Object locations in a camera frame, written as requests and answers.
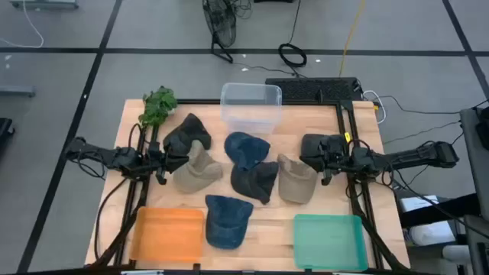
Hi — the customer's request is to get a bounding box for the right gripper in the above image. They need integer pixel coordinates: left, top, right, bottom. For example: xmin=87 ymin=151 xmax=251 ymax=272
xmin=301 ymin=135 xmax=355 ymax=186

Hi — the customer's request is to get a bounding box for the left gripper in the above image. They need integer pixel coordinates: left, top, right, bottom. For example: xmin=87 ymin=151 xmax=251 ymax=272
xmin=147 ymin=140 xmax=190 ymax=186

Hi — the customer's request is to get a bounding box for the beige cap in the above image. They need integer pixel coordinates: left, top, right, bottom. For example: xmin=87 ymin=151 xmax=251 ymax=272
xmin=172 ymin=140 xmax=224 ymax=194
xmin=277 ymin=154 xmax=319 ymax=205

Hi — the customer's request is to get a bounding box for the blue denim cap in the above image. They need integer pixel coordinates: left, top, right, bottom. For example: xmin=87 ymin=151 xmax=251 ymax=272
xmin=205 ymin=194 xmax=254 ymax=250
xmin=224 ymin=131 xmax=271 ymax=171

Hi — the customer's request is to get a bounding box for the green artificial plant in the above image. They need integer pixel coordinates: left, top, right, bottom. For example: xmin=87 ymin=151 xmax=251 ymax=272
xmin=138 ymin=86 xmax=179 ymax=129

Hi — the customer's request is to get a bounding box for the black perforated computer case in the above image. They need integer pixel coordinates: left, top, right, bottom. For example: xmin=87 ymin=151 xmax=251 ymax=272
xmin=265 ymin=77 xmax=363 ymax=103

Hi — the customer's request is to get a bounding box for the orange plastic tray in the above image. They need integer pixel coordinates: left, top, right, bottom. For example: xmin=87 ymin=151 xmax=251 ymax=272
xmin=129 ymin=206 xmax=206 ymax=264

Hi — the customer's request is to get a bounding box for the clear plastic bin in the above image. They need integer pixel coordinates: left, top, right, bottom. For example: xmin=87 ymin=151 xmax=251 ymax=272
xmin=220 ymin=82 xmax=283 ymax=134

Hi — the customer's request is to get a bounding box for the green plastic tray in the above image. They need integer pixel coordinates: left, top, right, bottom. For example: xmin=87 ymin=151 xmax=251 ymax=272
xmin=293 ymin=213 xmax=368 ymax=271

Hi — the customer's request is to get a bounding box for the white box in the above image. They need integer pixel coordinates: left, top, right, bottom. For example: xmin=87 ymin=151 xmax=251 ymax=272
xmin=399 ymin=195 xmax=440 ymax=213

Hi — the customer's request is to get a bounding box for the white roll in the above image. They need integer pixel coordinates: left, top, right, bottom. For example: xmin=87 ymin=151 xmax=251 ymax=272
xmin=408 ymin=221 xmax=458 ymax=246

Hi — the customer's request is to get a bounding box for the black floor fan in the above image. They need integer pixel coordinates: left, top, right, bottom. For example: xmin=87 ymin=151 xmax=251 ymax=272
xmin=202 ymin=0 xmax=238 ymax=64

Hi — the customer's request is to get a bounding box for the grey desk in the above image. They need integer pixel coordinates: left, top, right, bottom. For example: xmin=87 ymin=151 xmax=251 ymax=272
xmin=460 ymin=108 xmax=489 ymax=222

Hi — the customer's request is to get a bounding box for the grey metal base foot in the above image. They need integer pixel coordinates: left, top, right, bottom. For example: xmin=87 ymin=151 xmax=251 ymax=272
xmin=0 ymin=86 xmax=36 ymax=97
xmin=9 ymin=0 xmax=79 ymax=9

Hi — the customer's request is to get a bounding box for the black floor object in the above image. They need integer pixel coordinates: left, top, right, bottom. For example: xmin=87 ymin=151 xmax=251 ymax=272
xmin=0 ymin=117 xmax=15 ymax=141

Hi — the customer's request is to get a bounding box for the white looped cable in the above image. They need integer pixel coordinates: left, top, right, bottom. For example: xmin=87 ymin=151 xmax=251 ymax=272
xmin=362 ymin=90 xmax=387 ymax=125

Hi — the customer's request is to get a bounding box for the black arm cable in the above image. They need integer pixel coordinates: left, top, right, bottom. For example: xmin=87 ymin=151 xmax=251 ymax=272
xmin=93 ymin=175 xmax=131 ymax=261

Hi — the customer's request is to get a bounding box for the black floor cable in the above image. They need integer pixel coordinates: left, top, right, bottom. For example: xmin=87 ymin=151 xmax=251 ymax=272
xmin=288 ymin=0 xmax=303 ymax=45
xmin=377 ymin=95 xmax=489 ymax=115
xmin=384 ymin=121 xmax=461 ymax=145

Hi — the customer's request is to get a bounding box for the coiled black cable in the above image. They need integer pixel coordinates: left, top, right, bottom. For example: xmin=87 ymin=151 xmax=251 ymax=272
xmin=277 ymin=43 xmax=308 ymax=69

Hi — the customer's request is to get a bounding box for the yellow floor cable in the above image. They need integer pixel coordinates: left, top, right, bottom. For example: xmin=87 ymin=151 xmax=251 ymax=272
xmin=338 ymin=0 xmax=367 ymax=77

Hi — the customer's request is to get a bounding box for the white floor cable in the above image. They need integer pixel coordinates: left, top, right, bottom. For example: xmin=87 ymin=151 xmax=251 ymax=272
xmin=0 ymin=0 xmax=45 ymax=49

